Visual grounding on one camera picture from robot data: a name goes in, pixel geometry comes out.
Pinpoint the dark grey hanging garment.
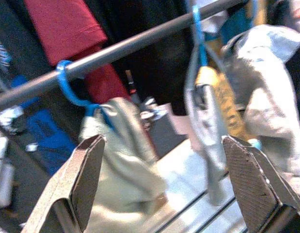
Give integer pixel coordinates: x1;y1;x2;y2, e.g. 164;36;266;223
0;0;58;81

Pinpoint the black hanging garment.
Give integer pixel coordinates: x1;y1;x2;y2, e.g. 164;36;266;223
86;0;196;116

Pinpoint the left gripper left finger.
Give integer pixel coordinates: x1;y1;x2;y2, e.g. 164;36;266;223
20;134;107;233

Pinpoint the red hanging garment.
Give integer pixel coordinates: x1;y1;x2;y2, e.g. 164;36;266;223
23;0;132;104

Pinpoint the blue fabric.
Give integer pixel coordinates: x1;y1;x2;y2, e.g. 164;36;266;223
10;75;77;177

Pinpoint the cream garment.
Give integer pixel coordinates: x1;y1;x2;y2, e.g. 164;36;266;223
78;97;169;233

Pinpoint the grey white garment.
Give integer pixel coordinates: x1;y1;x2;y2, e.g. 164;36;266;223
221;24;300;197

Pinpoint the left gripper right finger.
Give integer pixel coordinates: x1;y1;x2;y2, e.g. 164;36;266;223
221;135;300;233

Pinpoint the beige garment yellow lettered strip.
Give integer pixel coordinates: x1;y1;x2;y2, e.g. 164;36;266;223
185;46;251;207

